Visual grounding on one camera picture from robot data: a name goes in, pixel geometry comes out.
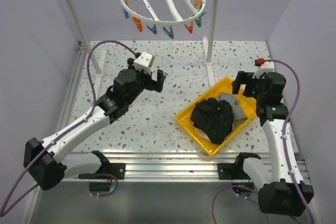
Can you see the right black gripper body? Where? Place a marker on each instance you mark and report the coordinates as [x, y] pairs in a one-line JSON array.
[[259, 92]]

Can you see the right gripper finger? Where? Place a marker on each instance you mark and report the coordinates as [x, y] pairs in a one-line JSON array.
[[239, 80], [249, 83]]

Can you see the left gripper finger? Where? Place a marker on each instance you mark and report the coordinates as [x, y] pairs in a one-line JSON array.
[[158, 84], [130, 62]]

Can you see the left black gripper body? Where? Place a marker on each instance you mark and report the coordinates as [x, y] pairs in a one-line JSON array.
[[145, 81]]

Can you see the grey striped underwear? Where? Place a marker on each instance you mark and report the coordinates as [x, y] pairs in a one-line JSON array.
[[238, 112]]

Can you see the black pinstriped underwear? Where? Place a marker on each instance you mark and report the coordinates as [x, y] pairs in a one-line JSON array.
[[214, 118]]

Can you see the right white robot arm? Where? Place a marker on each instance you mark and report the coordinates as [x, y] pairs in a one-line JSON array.
[[281, 190]]

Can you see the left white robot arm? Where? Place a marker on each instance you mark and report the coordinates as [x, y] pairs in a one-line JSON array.
[[45, 159]]

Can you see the white round clip hanger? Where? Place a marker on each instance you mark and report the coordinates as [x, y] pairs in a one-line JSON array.
[[165, 15]]

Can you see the yellow plastic tray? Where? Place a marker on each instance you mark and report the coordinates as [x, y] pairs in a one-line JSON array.
[[248, 105]]

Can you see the right white rack pole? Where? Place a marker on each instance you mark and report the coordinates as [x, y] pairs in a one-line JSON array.
[[213, 25]]

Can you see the white rack pole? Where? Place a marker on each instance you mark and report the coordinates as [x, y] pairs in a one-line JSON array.
[[78, 23], [213, 25]]

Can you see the left white rack pole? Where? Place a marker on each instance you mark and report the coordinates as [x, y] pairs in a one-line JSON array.
[[78, 23]]

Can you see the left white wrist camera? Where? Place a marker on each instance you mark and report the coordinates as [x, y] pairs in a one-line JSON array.
[[144, 62]]

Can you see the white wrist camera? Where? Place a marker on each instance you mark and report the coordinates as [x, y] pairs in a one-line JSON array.
[[144, 62], [264, 66]]

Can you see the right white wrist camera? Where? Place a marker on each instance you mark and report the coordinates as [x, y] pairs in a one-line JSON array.
[[264, 66]]

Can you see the aluminium rail frame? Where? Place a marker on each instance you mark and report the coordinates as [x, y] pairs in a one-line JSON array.
[[162, 175]]

